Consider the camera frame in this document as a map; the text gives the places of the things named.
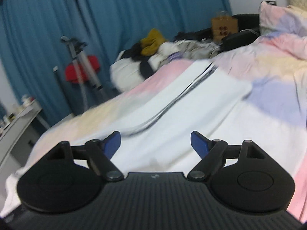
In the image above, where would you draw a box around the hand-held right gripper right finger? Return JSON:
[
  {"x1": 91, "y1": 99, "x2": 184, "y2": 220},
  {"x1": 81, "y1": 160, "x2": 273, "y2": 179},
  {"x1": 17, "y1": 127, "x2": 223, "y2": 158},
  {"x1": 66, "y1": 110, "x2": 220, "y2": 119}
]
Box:
[{"x1": 187, "y1": 131, "x2": 266, "y2": 180}]

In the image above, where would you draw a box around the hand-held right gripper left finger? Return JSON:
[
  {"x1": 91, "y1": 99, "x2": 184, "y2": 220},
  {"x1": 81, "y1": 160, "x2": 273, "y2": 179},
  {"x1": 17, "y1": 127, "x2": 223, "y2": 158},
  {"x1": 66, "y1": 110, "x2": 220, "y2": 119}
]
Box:
[{"x1": 45, "y1": 131, "x2": 125, "y2": 182}]

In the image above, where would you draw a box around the white striped garment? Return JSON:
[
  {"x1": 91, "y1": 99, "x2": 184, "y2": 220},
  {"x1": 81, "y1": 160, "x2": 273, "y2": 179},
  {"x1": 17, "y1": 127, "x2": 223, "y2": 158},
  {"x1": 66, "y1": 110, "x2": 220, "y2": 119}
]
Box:
[{"x1": 106, "y1": 60, "x2": 253, "y2": 173}]

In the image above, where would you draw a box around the pile of mixed clothes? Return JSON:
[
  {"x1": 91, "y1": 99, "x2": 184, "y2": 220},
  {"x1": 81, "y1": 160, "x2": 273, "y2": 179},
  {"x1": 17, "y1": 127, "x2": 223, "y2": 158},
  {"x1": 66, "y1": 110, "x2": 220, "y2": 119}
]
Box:
[{"x1": 110, "y1": 29, "x2": 223, "y2": 94}]

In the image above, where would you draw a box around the pastel checked bed blanket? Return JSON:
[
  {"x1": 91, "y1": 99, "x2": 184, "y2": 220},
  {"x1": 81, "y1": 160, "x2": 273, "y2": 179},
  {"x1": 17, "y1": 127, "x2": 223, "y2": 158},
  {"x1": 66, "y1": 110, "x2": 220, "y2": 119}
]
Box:
[{"x1": 5, "y1": 32, "x2": 307, "y2": 223}]

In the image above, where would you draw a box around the silver tripod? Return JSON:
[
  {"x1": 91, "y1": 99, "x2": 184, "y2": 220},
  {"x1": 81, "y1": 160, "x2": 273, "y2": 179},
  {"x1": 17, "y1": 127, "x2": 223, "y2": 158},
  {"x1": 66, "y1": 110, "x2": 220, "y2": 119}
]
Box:
[{"x1": 53, "y1": 36, "x2": 104, "y2": 106}]

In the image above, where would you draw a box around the white desk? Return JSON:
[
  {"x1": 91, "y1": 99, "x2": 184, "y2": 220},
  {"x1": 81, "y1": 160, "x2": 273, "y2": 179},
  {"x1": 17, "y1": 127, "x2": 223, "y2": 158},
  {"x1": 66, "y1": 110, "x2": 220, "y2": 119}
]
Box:
[{"x1": 0, "y1": 96, "x2": 51, "y2": 166}]

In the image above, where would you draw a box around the mustard yellow garment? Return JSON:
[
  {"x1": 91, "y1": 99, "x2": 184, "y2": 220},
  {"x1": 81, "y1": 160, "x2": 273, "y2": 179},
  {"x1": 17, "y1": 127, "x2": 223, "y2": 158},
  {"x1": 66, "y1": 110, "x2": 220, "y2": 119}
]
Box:
[{"x1": 140, "y1": 28, "x2": 169, "y2": 56}]

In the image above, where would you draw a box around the black chair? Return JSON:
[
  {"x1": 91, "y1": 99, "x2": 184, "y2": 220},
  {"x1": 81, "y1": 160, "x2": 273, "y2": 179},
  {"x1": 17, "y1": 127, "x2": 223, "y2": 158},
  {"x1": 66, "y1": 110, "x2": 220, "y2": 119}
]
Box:
[{"x1": 177, "y1": 13, "x2": 261, "y2": 52}]

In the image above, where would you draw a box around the brown paper bag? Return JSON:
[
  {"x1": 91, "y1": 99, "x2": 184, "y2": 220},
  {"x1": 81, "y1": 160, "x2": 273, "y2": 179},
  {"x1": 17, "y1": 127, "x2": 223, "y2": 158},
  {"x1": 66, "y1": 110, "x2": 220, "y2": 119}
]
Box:
[{"x1": 211, "y1": 11, "x2": 238, "y2": 43}]

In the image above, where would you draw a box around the blue curtain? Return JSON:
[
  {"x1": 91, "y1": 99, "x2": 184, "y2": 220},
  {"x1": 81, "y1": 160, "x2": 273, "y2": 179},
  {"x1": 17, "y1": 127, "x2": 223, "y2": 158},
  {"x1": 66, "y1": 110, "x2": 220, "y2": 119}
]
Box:
[{"x1": 0, "y1": 0, "x2": 233, "y2": 128}]

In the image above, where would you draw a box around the pastel checked pillow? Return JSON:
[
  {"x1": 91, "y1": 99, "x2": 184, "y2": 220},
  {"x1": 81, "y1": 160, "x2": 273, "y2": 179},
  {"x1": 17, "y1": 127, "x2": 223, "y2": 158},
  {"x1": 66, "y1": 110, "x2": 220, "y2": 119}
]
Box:
[{"x1": 259, "y1": 1, "x2": 307, "y2": 37}]

